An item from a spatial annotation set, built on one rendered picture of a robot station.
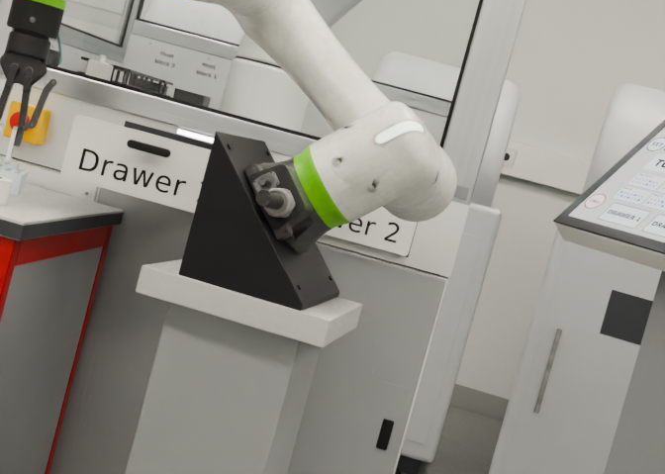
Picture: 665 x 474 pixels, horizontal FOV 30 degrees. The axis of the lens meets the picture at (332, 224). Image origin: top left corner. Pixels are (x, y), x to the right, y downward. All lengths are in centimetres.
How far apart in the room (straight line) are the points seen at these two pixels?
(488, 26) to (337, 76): 50
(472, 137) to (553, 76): 313
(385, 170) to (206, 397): 41
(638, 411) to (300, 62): 83
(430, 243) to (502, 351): 316
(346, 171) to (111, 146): 53
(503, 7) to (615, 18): 315
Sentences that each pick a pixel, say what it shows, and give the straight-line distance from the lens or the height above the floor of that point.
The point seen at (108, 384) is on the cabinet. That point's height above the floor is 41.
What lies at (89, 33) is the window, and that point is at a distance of 254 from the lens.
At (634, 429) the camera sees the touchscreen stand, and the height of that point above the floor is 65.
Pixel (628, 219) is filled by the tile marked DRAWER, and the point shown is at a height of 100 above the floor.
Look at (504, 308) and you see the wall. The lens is 553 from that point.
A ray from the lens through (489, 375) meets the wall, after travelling 557.
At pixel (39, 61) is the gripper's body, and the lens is 232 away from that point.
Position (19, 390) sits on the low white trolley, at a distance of 220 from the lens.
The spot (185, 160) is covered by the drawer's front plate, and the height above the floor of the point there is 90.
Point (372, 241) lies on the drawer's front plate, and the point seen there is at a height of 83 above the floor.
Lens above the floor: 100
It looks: 4 degrees down
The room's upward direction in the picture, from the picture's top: 15 degrees clockwise
